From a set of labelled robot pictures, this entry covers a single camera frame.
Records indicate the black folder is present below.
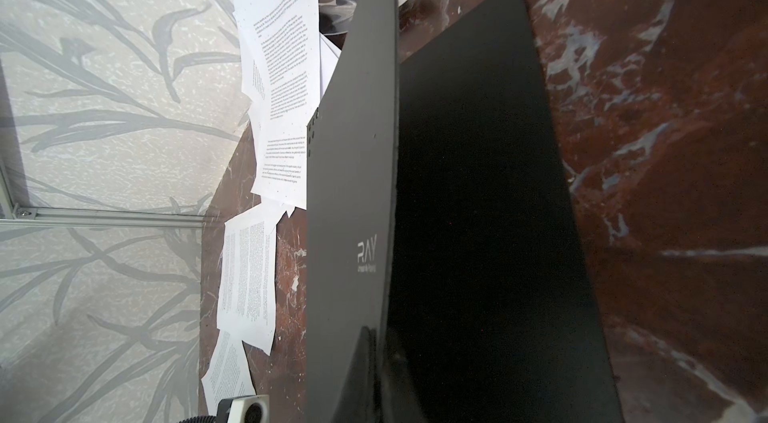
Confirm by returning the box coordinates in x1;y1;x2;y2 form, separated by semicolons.
306;0;622;422

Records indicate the printed paper sheet under stack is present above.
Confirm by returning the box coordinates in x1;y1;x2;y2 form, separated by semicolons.
319;34;341;96

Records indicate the printed paper sheet top stack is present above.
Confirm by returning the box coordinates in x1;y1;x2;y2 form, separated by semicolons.
234;0;321;209

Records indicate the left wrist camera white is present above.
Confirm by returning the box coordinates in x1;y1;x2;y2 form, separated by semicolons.
215;395;270;423

